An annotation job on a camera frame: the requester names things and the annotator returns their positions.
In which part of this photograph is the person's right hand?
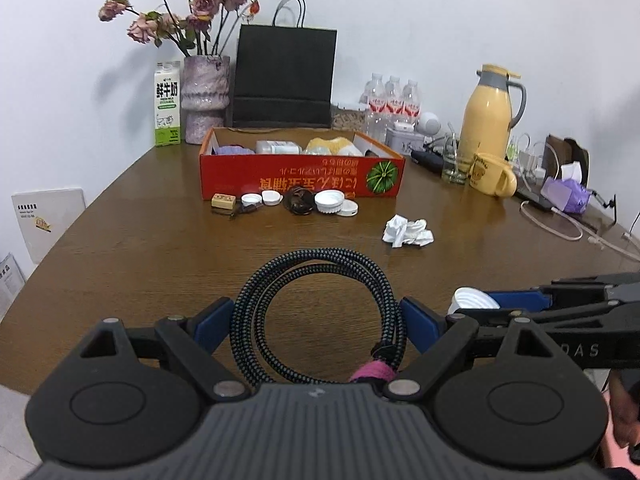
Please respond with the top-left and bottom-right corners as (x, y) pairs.
(608, 370), (639, 448)

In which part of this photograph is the purple tissue pack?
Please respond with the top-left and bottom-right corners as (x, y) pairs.
(540, 178), (591, 214)

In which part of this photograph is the crumpled white tissue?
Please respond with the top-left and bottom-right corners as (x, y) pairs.
(382, 214), (435, 248)

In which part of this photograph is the yellow mug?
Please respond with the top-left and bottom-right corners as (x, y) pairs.
(469, 153), (518, 198)

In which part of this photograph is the small wooden stamp block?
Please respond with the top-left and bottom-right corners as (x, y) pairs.
(210, 193), (236, 211)

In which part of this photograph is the white small jar lid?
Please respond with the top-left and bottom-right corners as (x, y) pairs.
(336, 200), (359, 217)

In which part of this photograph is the clear drinking glass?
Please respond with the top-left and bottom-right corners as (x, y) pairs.
(442, 136), (468, 185)

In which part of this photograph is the red cardboard box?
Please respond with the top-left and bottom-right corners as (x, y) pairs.
(198, 128), (406, 200)

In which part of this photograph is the white flat round container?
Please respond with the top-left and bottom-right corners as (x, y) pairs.
(314, 190), (345, 214)

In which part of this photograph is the yellow thermos jug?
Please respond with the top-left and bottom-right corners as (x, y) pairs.
(457, 64), (527, 172)

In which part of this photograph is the white plastic bottle in box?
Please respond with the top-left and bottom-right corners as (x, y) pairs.
(255, 140), (303, 155)

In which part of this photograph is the water bottle left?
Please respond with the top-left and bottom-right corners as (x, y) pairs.
(360, 73), (386, 142)

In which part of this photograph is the water bottle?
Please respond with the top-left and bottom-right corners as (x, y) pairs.
(360, 73), (386, 142)
(401, 79), (421, 124)
(385, 76), (404, 124)

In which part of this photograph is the water bottle middle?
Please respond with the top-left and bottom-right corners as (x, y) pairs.
(385, 76), (404, 124)

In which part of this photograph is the water bottle right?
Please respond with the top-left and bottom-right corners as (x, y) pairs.
(401, 79), (421, 124)

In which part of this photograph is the purple marbled vase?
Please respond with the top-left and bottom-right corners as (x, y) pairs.
(181, 55), (230, 145)

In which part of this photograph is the green white milk carton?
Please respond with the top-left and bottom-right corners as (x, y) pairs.
(154, 61), (181, 146)

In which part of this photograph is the black paper bag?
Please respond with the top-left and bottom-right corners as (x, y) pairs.
(230, 0), (337, 129)

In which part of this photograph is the dried pink rose bouquet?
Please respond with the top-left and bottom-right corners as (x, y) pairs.
(98, 0), (260, 58)

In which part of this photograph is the white charging cable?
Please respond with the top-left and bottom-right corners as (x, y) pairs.
(519, 199), (640, 261)

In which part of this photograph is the white panel against wall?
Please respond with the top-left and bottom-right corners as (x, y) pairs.
(12, 188), (86, 264)

